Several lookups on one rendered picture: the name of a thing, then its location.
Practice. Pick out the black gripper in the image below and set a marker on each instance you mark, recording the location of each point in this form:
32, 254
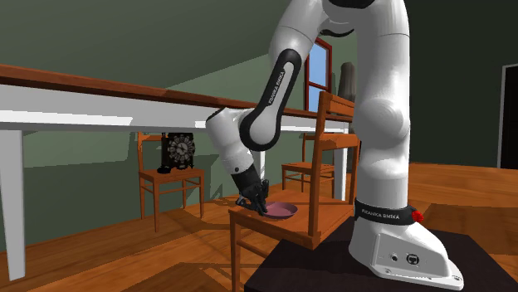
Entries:
249, 180

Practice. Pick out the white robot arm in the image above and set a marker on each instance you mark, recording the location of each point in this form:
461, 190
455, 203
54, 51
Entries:
382, 121

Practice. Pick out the pink plate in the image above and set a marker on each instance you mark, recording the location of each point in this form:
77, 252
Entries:
283, 210

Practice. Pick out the wooden chair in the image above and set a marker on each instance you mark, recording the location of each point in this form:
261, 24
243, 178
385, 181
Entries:
172, 178
301, 166
319, 218

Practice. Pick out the dark robot stand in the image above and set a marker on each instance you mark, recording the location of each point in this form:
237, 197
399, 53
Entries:
307, 271

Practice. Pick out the black ornate clock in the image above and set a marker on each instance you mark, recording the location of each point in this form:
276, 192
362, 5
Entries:
180, 150

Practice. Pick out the red framed window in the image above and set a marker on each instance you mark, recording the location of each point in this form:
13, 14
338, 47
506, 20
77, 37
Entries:
319, 66

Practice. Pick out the grey tall rounded object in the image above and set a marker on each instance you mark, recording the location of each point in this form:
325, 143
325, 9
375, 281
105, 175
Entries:
347, 83

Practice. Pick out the white table with wooden top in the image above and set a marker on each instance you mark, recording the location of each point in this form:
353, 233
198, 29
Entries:
81, 107

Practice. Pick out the dark doorway with white frame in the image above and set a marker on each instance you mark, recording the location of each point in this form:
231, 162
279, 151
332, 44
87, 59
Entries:
510, 117

